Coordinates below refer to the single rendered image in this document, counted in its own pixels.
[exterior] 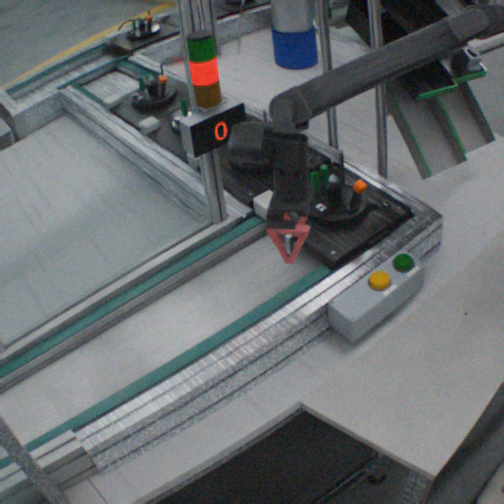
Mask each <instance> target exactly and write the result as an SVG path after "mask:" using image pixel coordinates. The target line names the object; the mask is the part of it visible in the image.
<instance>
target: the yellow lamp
mask: <svg viewBox="0 0 504 504"><path fill-rule="evenodd" d="M192 84H193V83H192ZM193 91H194V97H195V104H196V105H197V106H198V107H202V108H208V107H213V106H216V105H218V104H219V103H221V101H222V94H221V87H220V80H218V81H216V82H215V83H213V84H209V85H204V86H199V85H195V84H193Z"/></svg>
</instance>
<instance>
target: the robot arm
mask: <svg viewBox="0 0 504 504"><path fill-rule="evenodd" d="M501 33H504V5H491V4H479V5H469V6H467V7H465V8H464V9H463V11H462V13H461V14H459V15H456V16H454V17H452V16H451V15H450V16H447V17H445V18H443V19H441V20H439V21H437V22H436V23H434V24H431V25H429V26H427V27H425V28H422V29H420V30H418V31H416V32H413V33H411V34H409V35H407V36H404V37H402V38H400V39H398V40H395V41H393V42H391V43H389V44H387V45H384V46H382V47H380V48H378V49H376V50H373V51H371V52H369V53H367V54H365V55H363V56H360V57H358V58H356V59H354V60H352V61H350V62H348V63H345V64H343V65H341V66H339V67H337V68H335V69H333V70H331V71H329V72H327V73H324V74H322V75H319V76H317V77H314V78H312V79H310V80H308V81H306V82H304V83H302V84H300V85H298V86H293V87H291V88H289V89H287V90H285V91H283V92H281V93H280V94H278V95H276V96H274V97H273V98H272V99H271V101H270V103H269V114H270V116H271V118H272V119H273V122H265V121H263V122H248V121H246V122H242V123H238V124H234V125H233V126H232V133H231V135H230V138H229V143H228V154H229V157H230V159H231V160H232V161H238V162H247V163H256V164H264V165H266V164H268V163H269V161H270V159H271V158H272V157H273V165H274V190H273V193H272V197H271V200H270V203H269V206H268V210H267V218H268V219H267V222H266V231H267V233H268V235H269V236H270V238H271V239H272V241H273V243H274V244H275V246H276V247H277V249H278V251H279V253H280V255H281V257H282V258H283V260H284V262H285V263H286V264H293V263H294V262H295V260H296V257H297V255H298V253H299V251H300V249H301V247H302V245H303V243H304V241H305V239H306V237H307V236H308V234H309V230H310V225H304V224H305V221H306V219H307V217H308V216H309V212H310V210H312V209H313V203H314V200H315V191H314V188H313V185H311V184H309V170H308V137H307V136H305V135H304V134H301V133H297V132H300V131H304V130H307V129H309V120H310V119H312V118H314V117H317V116H319V115H321V114H323V113H324V112H325V111H327V110H329V109H331V108H334V107H336V106H338V105H340V104H341V103H343V102H346V101H347V100H349V99H351V98H353V97H356V96H358V95H360V94H362V93H364V92H366V91H368V90H371V89H373V88H375V87H377V86H379V85H381V84H384V83H386V82H388V81H390V80H392V79H394V78H398V77H399V76H401V75H403V74H405V73H408V72H410V71H412V70H414V69H417V68H419V67H421V66H423V65H425V64H428V63H430V62H432V61H434V60H437V59H439V58H441V57H443V56H446V55H449V54H450V53H452V52H455V51H458V50H460V49H463V48H465V47H467V46H469V44H468V42H470V41H472V40H474V39H477V40H485V39H488V38H490V37H493V36H496V35H498V34H501ZM289 212H296V213H297V217H301V218H300V220H299V222H298V224H296V221H292V220H291V218H290V215H289ZM281 217H283V218H284V220H281ZM278 234H291V236H296V237H299V238H298V240H297V242H296V244H295V247H294V249H293V251H292V253H291V255H288V254H287V252H286V250H285V247H284V245H283V243H282V241H281V239H280V237H279V235H278Z"/></svg>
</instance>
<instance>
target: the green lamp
mask: <svg viewBox="0 0 504 504"><path fill-rule="evenodd" d="M186 42H187V49H188V56H189V61H190V62H192V63H206V62H209V61H212V60H213V59H215V58H216V50H215V43H214V35H212V36H211V37H210V38H208V39H205V40H201V41H189V40H187V39H186Z"/></svg>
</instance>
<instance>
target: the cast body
mask: <svg viewBox="0 0 504 504"><path fill-rule="evenodd" d="M454 54H455V55H454V58H453V59H454V61H455V62H456V63H457V65H458V66H459V67H460V69H461V70H462V72H463V73H464V74H465V76H466V75H470V74H474V73H478V72H480V71H481V68H480V66H479V64H480V62H481V60H482V57H481V56H480V54H479V52H478V50H477V49H476V48H474V46H472V45H471V46H467V47H465V48H463V49H460V50H458V51H455V52H454Z"/></svg>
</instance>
